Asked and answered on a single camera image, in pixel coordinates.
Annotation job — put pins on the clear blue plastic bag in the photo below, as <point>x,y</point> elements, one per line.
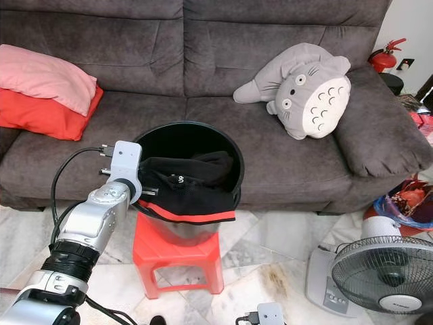
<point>409,200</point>

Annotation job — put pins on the dark red rod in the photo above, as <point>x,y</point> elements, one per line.
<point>7,292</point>

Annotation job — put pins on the brown fabric sofa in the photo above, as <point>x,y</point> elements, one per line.
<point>298,169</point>

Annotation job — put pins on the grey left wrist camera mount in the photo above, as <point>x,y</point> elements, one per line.
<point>126,161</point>

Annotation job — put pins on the pink patterned cloth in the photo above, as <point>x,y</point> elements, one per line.
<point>423,125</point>

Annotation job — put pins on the black white wall socket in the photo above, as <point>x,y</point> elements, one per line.
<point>406,64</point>

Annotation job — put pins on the white fan with black guard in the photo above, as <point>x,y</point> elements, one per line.
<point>396,276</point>

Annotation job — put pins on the red round container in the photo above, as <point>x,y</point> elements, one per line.
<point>371,217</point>

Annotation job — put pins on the red pillow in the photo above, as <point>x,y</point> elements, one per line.
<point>40,122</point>

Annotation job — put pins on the grey totoro plush toy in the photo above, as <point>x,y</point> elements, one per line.
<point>314,98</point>

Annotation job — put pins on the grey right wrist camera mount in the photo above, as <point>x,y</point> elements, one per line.
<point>270,315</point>

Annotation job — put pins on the red plastic stool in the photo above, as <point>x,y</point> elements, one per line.
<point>172,261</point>

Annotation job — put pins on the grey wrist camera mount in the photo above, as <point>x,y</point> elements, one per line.
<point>126,161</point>
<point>270,315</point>

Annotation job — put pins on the pink pillow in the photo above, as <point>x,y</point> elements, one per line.
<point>44,76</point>

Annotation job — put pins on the red fire extinguisher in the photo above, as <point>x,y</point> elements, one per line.
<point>382,59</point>

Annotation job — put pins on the white round container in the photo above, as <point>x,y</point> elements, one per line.
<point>385,229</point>

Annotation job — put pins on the black shirt with red trim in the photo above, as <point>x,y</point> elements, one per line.
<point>193,189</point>

